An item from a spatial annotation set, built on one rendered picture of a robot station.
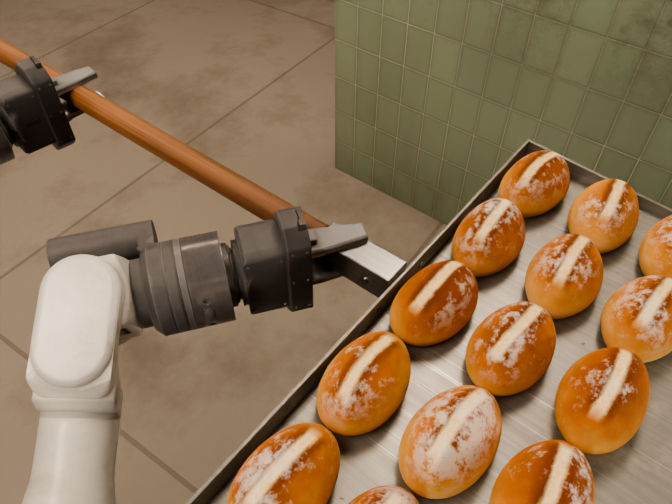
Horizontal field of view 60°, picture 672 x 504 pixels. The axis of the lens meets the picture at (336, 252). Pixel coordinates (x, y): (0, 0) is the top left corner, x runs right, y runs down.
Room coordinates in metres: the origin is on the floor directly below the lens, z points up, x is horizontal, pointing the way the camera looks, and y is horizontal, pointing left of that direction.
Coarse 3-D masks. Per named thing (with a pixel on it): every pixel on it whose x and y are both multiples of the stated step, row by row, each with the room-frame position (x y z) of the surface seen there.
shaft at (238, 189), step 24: (0, 48) 0.76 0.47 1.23; (48, 72) 0.70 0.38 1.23; (72, 96) 0.65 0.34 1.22; (96, 96) 0.64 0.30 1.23; (120, 120) 0.59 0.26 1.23; (144, 120) 0.59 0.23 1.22; (144, 144) 0.56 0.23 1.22; (168, 144) 0.54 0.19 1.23; (192, 168) 0.51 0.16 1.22; (216, 168) 0.50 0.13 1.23; (240, 192) 0.46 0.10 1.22; (264, 192) 0.46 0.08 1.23; (264, 216) 0.43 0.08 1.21; (312, 216) 0.43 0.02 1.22
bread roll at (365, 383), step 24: (384, 336) 0.27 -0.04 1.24; (336, 360) 0.25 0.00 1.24; (360, 360) 0.24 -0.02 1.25; (384, 360) 0.24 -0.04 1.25; (408, 360) 0.25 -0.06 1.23; (336, 384) 0.22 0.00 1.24; (360, 384) 0.22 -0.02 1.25; (384, 384) 0.22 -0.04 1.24; (408, 384) 0.24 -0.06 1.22; (336, 408) 0.21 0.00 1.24; (360, 408) 0.20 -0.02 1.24; (384, 408) 0.21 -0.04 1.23; (336, 432) 0.20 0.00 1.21; (360, 432) 0.20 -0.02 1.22
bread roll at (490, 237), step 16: (480, 208) 0.42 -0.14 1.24; (496, 208) 0.41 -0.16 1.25; (512, 208) 0.42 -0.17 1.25; (464, 224) 0.40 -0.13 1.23; (480, 224) 0.39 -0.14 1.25; (496, 224) 0.39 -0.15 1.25; (512, 224) 0.40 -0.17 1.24; (464, 240) 0.38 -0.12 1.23; (480, 240) 0.38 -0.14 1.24; (496, 240) 0.38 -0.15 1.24; (512, 240) 0.38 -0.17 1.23; (464, 256) 0.37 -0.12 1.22; (480, 256) 0.37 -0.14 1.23; (496, 256) 0.37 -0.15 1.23; (512, 256) 0.38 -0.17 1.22; (480, 272) 0.36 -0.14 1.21; (496, 272) 0.37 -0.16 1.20
